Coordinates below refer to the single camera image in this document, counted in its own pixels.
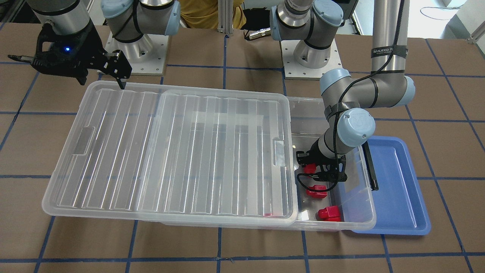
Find red block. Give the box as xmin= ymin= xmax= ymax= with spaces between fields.
xmin=316 ymin=206 xmax=342 ymax=222
xmin=305 ymin=185 xmax=328 ymax=199
xmin=303 ymin=163 xmax=317 ymax=174

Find clear plastic storage box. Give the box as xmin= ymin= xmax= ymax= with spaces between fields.
xmin=159 ymin=96 xmax=377 ymax=232

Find person in yellow shirt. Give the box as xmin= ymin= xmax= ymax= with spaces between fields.
xmin=179 ymin=0 xmax=247 ymax=29

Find blue plastic tray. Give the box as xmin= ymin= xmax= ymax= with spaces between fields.
xmin=334 ymin=136 xmax=431 ymax=235

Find red block front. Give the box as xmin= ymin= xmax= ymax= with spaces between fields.
xmin=316 ymin=206 xmax=342 ymax=222

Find clear plastic box lid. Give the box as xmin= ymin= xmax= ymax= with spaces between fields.
xmin=42 ymin=81 xmax=299 ymax=228

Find aluminium frame post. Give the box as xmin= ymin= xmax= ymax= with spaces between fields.
xmin=217 ymin=0 xmax=233 ymax=37

